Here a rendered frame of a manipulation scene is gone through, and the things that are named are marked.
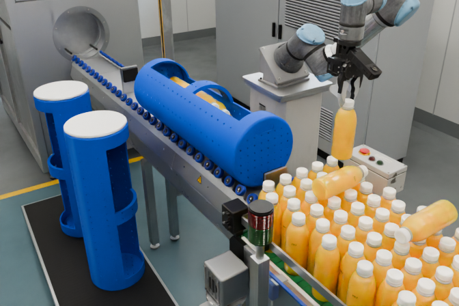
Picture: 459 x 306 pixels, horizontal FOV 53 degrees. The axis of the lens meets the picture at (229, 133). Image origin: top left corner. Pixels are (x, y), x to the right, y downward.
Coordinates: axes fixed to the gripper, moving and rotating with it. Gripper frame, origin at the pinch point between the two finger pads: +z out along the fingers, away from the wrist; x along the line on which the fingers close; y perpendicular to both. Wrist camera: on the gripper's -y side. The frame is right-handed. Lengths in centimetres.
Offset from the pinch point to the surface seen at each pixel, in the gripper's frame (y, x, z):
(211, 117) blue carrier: 45, 24, 16
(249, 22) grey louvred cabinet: 252, -144, 45
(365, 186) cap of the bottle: -12.8, 2.0, 24.3
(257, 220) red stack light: -22, 52, 10
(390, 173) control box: -12.1, -11.1, 24.6
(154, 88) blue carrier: 91, 26, 19
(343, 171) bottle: -10.0, 9.6, 17.6
